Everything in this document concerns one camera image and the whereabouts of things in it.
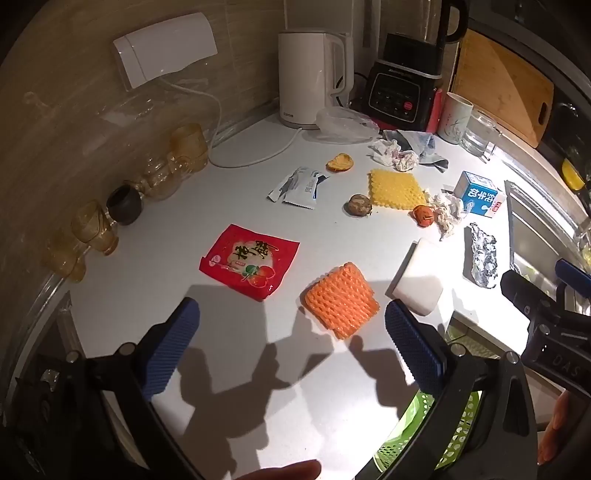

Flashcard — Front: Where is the grey blue towel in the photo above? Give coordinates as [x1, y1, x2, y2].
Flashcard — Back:
[383, 129, 450, 172]

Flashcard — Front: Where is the wooden cutting board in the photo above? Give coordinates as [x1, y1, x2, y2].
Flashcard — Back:
[450, 30, 555, 148]

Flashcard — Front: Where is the stained crumpled tissue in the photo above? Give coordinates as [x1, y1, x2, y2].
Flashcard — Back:
[368, 138, 420, 172]

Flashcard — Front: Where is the orange peel piece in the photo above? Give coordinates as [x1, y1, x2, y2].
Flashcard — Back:
[326, 153, 355, 173]

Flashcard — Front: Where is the yellow object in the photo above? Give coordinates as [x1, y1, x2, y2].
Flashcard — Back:
[561, 159, 586, 191]

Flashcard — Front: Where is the white blue sachet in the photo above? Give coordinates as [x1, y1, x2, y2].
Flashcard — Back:
[283, 170, 331, 210]

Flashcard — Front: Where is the white electric kettle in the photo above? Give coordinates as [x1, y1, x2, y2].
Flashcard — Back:
[277, 30, 355, 131]

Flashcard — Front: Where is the white floral cup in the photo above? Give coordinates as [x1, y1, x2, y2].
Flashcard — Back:
[438, 92, 474, 143]

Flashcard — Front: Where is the black blender base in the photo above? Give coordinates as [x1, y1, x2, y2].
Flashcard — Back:
[360, 0, 467, 132]

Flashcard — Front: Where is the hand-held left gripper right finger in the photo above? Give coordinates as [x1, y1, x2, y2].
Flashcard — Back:
[358, 299, 540, 480]

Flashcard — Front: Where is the yellow foam net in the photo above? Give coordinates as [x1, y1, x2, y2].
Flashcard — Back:
[368, 169, 428, 210]

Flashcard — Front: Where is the crumpled aluminium foil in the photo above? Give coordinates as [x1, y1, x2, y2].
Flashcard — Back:
[463, 222, 500, 289]

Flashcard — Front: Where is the red snack packet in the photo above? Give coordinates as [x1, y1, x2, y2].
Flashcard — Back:
[199, 224, 300, 302]

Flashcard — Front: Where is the steel sink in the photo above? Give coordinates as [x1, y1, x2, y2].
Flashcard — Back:
[505, 148, 591, 315]

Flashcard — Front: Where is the white power cable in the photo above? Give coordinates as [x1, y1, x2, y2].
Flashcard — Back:
[161, 76, 303, 168]

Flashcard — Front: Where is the dark small cup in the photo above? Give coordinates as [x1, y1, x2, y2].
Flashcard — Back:
[106, 185, 143, 226]

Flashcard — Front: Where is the orange foam net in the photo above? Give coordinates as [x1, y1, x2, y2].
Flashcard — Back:
[300, 261, 380, 341]

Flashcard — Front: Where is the white crumpled tissue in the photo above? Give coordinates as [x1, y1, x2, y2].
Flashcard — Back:
[427, 191, 467, 241]

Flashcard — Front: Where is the white paper cup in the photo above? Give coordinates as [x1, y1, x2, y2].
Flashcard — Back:
[385, 237, 444, 317]

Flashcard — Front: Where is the black power cable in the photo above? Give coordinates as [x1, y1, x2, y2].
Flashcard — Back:
[330, 74, 352, 108]

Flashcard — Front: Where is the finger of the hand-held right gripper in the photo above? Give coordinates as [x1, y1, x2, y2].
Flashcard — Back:
[556, 258, 591, 305]
[501, 270, 557, 324]

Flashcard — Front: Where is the green plastic basket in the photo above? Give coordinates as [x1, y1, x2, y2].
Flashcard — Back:
[369, 323, 488, 480]

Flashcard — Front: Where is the white wall socket cover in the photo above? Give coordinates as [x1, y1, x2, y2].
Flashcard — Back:
[113, 12, 218, 89]

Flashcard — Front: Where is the clear glass mug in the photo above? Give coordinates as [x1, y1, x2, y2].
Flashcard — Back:
[462, 110, 499, 160]

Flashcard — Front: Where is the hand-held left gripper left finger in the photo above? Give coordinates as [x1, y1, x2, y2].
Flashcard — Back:
[65, 296, 205, 480]

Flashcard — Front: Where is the clear plastic bag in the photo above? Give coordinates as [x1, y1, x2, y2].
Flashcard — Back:
[316, 106, 379, 143]

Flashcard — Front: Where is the person's right hand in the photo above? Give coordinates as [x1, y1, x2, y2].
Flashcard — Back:
[538, 390, 575, 466]

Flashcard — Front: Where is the blue white milk carton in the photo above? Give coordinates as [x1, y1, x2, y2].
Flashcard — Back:
[453, 171, 508, 217]

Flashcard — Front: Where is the person's left hand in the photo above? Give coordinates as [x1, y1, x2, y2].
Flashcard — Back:
[233, 459, 321, 480]

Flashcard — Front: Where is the amber drinking glass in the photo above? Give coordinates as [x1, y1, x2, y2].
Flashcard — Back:
[171, 124, 209, 174]
[41, 228, 88, 283]
[141, 157, 185, 201]
[71, 199, 120, 256]

